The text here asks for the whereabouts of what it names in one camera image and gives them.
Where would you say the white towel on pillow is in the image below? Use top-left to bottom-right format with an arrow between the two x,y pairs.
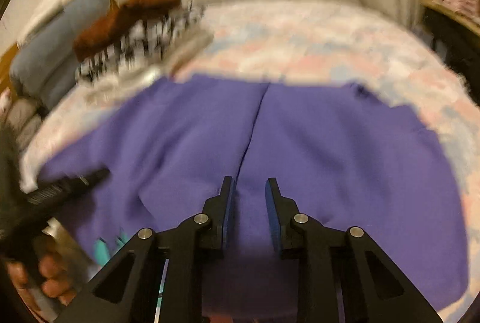
16,0 -> 72,48

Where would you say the grey folded puffer jacket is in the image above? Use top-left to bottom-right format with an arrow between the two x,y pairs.
1,98 -> 44,152

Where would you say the person's left hand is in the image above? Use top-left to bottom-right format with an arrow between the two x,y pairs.
3,233 -> 98,320

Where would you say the wooden headboard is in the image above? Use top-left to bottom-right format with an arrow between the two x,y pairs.
0,43 -> 19,94

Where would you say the pastel floral bed blanket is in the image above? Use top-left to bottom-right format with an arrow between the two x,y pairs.
23,0 -> 479,322

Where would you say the black white checkered garment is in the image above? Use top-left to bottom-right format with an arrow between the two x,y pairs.
76,1 -> 206,86

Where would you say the white shiny folded jacket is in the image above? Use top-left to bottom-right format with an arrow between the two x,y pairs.
85,26 -> 214,106

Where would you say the purple hoodie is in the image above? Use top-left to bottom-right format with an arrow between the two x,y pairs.
39,76 -> 469,318

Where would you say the brown folded garment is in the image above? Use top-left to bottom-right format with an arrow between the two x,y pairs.
72,0 -> 182,62

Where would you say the grey blue pillow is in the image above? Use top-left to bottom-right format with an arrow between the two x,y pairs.
9,0 -> 110,111

